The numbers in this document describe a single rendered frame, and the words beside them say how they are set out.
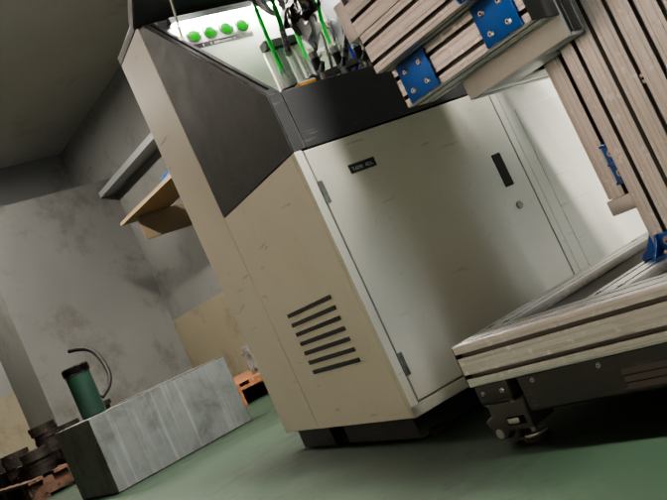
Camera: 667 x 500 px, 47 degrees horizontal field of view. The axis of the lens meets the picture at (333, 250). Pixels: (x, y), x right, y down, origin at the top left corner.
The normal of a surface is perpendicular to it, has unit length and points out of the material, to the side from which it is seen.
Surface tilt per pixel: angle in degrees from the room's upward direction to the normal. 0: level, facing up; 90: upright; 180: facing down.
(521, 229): 90
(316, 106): 90
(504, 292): 90
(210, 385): 90
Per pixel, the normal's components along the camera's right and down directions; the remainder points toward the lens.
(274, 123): -0.80, 0.34
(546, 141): 0.42, -0.25
